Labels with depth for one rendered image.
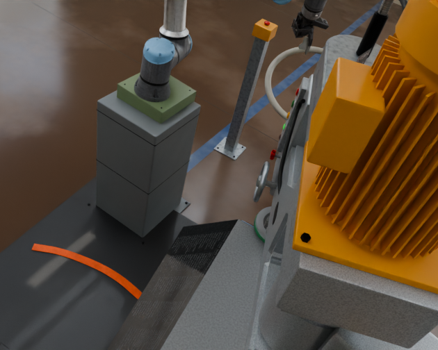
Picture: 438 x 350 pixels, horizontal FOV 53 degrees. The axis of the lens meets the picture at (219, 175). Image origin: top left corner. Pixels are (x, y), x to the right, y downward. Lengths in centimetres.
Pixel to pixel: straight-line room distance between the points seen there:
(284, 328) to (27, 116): 295
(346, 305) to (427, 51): 42
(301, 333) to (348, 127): 55
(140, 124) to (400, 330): 171
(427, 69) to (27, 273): 239
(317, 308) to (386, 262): 14
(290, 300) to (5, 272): 211
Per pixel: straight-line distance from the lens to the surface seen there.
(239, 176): 333
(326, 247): 73
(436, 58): 59
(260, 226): 184
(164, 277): 187
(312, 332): 102
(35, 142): 342
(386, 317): 81
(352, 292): 75
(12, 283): 267
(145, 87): 227
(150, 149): 226
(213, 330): 161
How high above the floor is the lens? 226
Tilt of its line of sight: 43 degrees down
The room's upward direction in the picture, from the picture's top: 16 degrees clockwise
